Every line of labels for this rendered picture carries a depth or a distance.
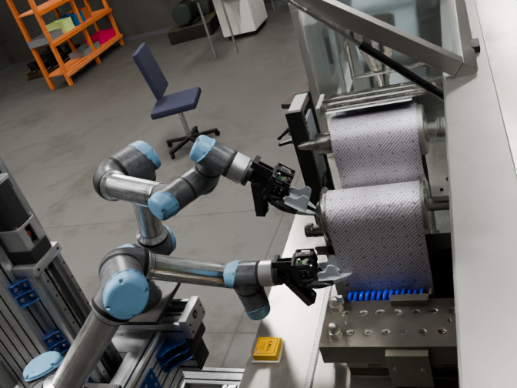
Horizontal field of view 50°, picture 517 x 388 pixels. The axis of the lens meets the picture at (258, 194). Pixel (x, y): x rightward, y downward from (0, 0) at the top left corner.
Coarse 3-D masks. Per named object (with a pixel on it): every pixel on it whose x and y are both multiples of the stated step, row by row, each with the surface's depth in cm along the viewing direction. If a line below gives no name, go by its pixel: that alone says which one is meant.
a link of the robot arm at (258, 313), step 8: (240, 296) 160; (248, 296) 158; (256, 296) 158; (264, 296) 160; (248, 304) 159; (256, 304) 159; (264, 304) 161; (248, 312) 161; (256, 312) 161; (264, 312) 162
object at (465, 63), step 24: (288, 0) 97; (312, 0) 97; (456, 0) 129; (336, 24) 98; (360, 24) 97; (384, 24) 98; (456, 24) 115; (360, 48) 98; (408, 48) 98; (432, 48) 97; (408, 72) 98; (456, 72) 98
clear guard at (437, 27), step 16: (336, 0) 103; (352, 0) 106; (368, 0) 110; (384, 0) 114; (400, 0) 118; (416, 0) 122; (432, 0) 127; (448, 0) 132; (384, 16) 105; (400, 16) 109; (416, 16) 113; (432, 16) 117; (448, 16) 121; (416, 32) 105; (432, 32) 108; (448, 32) 112; (448, 48) 104
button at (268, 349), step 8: (256, 344) 160; (264, 344) 159; (272, 344) 158; (280, 344) 158; (256, 352) 157; (264, 352) 156; (272, 352) 155; (256, 360) 157; (264, 360) 156; (272, 360) 156
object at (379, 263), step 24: (360, 240) 141; (384, 240) 139; (408, 240) 137; (360, 264) 145; (384, 264) 143; (408, 264) 141; (360, 288) 150; (384, 288) 148; (408, 288) 146; (432, 288) 144
